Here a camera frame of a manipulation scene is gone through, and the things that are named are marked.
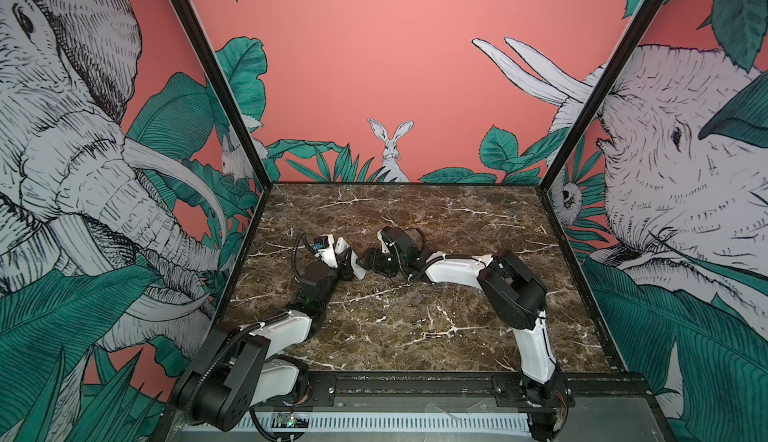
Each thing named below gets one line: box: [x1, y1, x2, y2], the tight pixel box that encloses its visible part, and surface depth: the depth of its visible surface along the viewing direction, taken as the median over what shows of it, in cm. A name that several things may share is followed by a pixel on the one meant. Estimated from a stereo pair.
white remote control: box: [334, 237, 367, 280], surface depth 86 cm
